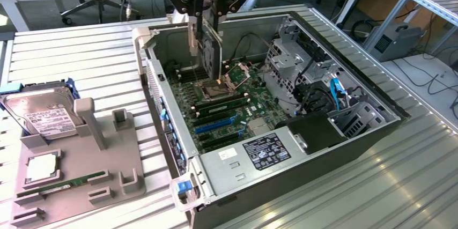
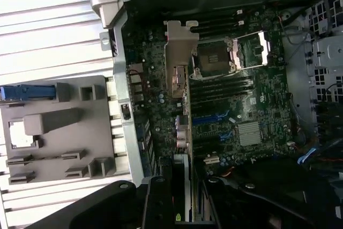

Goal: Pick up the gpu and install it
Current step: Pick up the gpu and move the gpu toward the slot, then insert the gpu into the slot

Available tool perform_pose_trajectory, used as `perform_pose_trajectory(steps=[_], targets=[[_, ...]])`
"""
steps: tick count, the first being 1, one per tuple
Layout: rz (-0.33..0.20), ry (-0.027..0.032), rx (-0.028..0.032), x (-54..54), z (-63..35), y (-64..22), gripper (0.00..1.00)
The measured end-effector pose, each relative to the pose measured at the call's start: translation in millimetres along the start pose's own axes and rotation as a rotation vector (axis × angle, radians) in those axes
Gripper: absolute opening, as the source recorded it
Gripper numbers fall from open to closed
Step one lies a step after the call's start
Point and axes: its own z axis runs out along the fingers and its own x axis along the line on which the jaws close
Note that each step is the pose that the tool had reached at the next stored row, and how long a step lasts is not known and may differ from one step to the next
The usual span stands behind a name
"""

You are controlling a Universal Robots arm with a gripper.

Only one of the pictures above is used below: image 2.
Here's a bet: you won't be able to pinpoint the blue expansion slot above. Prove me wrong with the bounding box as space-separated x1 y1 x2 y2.
192 115 228 125

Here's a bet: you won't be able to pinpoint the black plastic duct box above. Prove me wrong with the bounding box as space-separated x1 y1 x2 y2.
233 156 343 227

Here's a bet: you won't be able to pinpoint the grey parts rack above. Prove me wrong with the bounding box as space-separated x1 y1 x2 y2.
0 75 117 186

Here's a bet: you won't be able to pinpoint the green Dell motherboard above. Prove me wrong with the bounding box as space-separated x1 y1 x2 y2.
124 6 293 179

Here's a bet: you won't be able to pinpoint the silver CPU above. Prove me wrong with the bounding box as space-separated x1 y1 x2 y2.
9 120 38 149

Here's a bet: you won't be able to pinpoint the blue SATA wire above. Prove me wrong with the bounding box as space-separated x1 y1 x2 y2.
296 145 321 165

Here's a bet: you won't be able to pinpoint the green RAM stick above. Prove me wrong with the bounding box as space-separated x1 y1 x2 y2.
7 155 86 166

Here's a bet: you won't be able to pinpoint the RAM slot with white latches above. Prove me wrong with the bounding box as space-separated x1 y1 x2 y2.
190 80 255 92
199 20 245 32
199 10 243 20
191 91 256 104

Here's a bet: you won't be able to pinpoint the yellow black power wires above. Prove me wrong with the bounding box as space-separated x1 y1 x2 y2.
221 166 238 178

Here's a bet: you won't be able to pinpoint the black RAM slot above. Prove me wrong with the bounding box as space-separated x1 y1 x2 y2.
199 15 244 26
190 74 254 86
199 5 243 15
190 86 255 98

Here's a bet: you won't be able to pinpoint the CPU socket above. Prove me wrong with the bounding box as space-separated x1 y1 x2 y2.
189 38 236 79

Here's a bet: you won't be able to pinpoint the hard disk in blue carrier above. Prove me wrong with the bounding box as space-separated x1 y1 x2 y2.
0 84 56 101

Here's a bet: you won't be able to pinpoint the open black PC case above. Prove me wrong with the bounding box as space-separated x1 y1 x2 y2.
88 0 343 229

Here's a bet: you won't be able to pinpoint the white expansion slot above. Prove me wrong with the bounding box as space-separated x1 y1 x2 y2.
203 156 221 165

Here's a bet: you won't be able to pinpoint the silver chipset heatsink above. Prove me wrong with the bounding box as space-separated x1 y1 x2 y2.
238 121 262 145

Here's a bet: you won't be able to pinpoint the metal drive cage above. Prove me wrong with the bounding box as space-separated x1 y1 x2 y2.
308 0 343 101

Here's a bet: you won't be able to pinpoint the silver socket cover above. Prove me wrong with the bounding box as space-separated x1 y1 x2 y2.
230 30 271 70

